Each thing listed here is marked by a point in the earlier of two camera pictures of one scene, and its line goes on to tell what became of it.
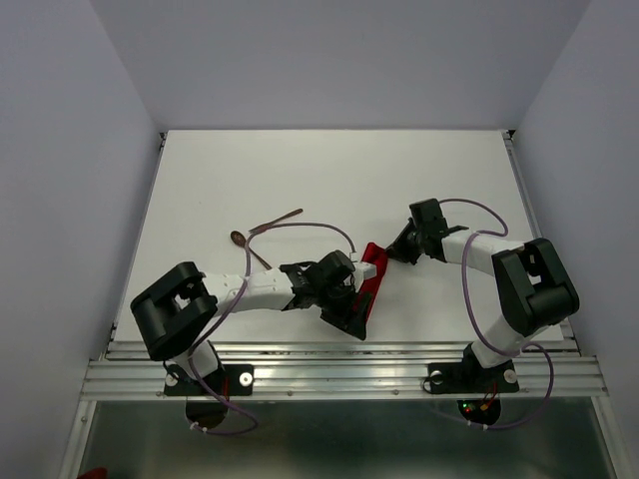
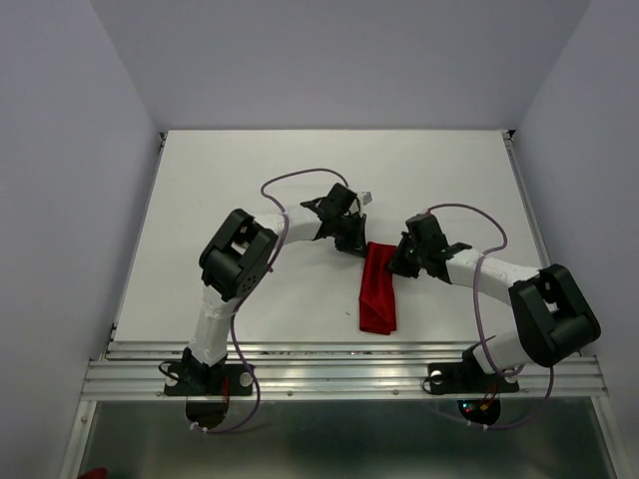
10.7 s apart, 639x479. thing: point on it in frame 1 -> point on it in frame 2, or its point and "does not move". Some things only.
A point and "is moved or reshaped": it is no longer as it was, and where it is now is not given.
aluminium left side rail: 128,279 does not move
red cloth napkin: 375,254 is moved or reshaped
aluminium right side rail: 515,155 does not move
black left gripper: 347,319 -> 355,244
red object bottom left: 96,473 does not move
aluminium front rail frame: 563,369 does not move
